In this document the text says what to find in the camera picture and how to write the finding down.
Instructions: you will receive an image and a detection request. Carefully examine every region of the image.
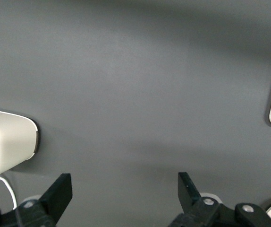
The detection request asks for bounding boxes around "cream white toaster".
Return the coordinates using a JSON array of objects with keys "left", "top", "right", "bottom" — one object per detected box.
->
[{"left": 0, "top": 108, "right": 40, "bottom": 180}]

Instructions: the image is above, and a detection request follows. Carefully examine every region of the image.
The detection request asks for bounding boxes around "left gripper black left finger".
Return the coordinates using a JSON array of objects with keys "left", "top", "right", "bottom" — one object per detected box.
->
[{"left": 16, "top": 173, "right": 73, "bottom": 227}]

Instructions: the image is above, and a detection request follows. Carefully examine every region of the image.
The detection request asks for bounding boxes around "white toaster power cable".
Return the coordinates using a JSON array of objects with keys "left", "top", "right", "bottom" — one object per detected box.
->
[{"left": 0, "top": 174, "right": 17, "bottom": 211}]

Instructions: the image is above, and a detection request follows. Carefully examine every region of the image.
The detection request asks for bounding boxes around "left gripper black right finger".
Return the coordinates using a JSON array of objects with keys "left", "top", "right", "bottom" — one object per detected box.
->
[{"left": 168, "top": 172, "right": 221, "bottom": 227}]

